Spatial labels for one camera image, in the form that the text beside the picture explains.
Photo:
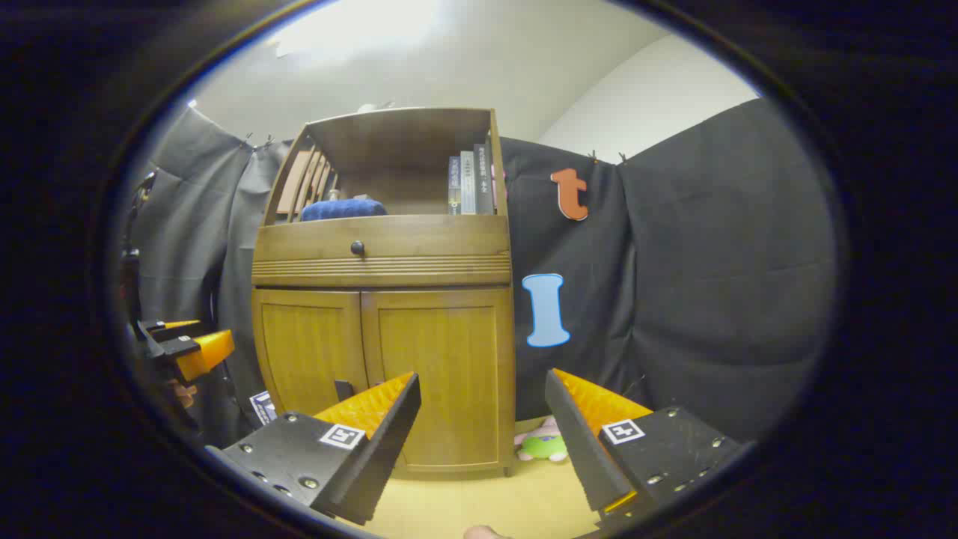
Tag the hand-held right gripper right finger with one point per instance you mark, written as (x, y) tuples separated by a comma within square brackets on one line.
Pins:
[(580, 449)]

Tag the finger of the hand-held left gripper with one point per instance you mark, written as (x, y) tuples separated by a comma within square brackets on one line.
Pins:
[(206, 352), (176, 326)]

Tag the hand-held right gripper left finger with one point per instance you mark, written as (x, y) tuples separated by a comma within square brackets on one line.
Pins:
[(389, 449)]

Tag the wooden shoe cabinet door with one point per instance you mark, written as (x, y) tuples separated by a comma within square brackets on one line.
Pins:
[(456, 352), (307, 344)]

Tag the wooden double-door shoe cabinet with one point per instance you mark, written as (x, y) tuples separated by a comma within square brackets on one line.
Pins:
[(389, 271)]

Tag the wooden cabinet drawer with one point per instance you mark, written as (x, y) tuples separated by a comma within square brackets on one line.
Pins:
[(434, 238)]

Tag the green and pink plush toy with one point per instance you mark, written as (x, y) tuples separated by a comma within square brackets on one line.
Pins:
[(542, 446)]

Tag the white and blue box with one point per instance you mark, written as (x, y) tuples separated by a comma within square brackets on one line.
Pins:
[(263, 408)]

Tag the blue folded towel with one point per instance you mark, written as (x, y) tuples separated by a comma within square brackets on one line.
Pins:
[(344, 209)]

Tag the black backdrop cloth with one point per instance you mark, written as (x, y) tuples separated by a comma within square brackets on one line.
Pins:
[(711, 262)]

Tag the blue book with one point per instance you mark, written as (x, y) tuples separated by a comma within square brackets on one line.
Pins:
[(453, 186)]

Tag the grey book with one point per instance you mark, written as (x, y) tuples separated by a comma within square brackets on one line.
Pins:
[(468, 182)]

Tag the small white object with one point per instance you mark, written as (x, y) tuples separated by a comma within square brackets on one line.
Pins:
[(372, 108)]

